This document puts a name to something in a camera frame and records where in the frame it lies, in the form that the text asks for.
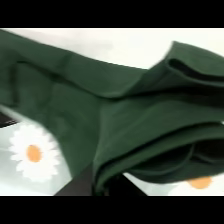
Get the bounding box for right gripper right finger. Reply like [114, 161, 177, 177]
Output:
[105, 172, 148, 197]

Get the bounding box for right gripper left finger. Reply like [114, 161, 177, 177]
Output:
[54, 163, 95, 197]

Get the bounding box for dark green shirt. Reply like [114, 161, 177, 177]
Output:
[0, 29, 224, 195]

